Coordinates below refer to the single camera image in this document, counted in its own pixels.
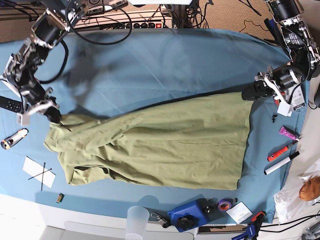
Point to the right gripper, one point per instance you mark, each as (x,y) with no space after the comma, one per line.
(40,101)

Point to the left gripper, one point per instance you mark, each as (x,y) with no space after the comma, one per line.
(283,78)

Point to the olive green t-shirt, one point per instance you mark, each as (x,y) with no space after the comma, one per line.
(195,143)

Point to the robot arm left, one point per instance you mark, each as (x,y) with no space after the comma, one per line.
(292,34)

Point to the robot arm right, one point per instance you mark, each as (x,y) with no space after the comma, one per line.
(58,19)

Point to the small black clip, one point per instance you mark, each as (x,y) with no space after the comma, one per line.
(274,116)

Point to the clear packaged box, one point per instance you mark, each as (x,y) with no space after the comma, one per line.
(298,99)

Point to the black remote control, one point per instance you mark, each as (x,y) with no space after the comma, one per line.
(11,105)

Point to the purple tube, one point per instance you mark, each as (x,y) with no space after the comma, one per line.
(289,133)

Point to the white paper sheet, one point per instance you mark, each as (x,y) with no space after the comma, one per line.
(33,168)

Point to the white notepad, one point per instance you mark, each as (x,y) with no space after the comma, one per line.
(9,71)

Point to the blue table cloth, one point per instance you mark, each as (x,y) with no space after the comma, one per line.
(149,67)

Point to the orange pen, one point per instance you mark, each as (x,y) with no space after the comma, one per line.
(278,153)

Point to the white black marker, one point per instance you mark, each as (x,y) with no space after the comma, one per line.
(281,163)

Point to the small green yellow battery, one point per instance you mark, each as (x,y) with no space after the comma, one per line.
(60,198)

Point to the orange brown furry object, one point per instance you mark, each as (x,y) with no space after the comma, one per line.
(310,189)

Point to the purple tape roll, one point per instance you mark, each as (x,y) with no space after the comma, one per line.
(224,204)

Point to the white power strip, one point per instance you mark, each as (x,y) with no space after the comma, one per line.
(147,19)

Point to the white plastic bag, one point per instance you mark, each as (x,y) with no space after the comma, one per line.
(287,201)

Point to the white card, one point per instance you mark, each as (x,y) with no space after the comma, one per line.
(239,213)

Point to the translucent plastic cup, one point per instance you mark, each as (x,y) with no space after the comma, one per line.
(136,223)

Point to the blue plastic box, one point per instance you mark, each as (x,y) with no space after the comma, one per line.
(193,208)

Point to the blue orange bar clamp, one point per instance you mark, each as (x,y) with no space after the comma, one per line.
(252,230)

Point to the metal carabiner keyring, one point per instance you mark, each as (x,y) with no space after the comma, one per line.
(161,220)

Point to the black knob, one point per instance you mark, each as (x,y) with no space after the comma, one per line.
(185,222)

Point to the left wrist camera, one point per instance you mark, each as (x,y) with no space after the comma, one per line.
(284,109)

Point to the black cable tie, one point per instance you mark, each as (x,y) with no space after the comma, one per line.
(40,173)
(42,178)

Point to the blue handled clamp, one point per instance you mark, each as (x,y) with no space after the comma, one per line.
(274,30)

